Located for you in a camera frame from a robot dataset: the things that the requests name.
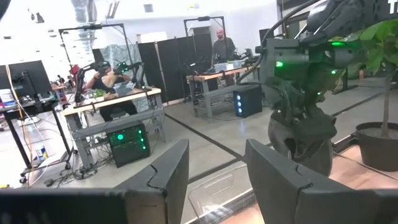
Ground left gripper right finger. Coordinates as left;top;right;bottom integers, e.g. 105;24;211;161
244;138;374;224

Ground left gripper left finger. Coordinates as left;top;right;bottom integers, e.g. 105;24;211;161
114;138;190;224

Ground dark grey baseball cap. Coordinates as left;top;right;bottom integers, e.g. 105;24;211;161
264;76;338;177

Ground black computer monitor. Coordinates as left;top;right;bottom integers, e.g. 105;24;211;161
259;27;275;44
0;60;53;108

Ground clear plastic bin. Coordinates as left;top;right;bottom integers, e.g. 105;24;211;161
187;163;253;218

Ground black computer green lights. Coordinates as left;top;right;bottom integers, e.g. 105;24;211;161
106;122;151;169

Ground black computer blue lights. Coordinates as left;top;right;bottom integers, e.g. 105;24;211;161
233;85;264;119

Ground clear storage box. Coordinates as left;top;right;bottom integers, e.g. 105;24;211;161
213;61;234;73

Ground person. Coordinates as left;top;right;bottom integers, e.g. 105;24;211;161
212;28;237;65
86;60;139;123

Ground wooden top workbench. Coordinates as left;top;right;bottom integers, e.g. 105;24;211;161
185;64;261;119
63;87;169;170

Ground green leafy plant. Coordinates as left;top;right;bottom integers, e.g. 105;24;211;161
329;19;398;139

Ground black plant pot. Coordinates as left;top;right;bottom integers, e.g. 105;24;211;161
355;121;398;172

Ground black folding partition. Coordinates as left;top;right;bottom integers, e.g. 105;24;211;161
137;32;215;105

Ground black rolling stand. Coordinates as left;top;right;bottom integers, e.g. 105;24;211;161
0;98;78;185

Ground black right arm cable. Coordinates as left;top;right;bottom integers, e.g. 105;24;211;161
238;0;315;85

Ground black floor cables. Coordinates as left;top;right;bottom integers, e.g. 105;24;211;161
43;152;114;187

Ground black overhead frame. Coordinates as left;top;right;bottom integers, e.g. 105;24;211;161
183;16;227;63
58;23;135;94

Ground yellow cable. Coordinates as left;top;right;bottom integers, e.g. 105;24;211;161
5;63;37;187

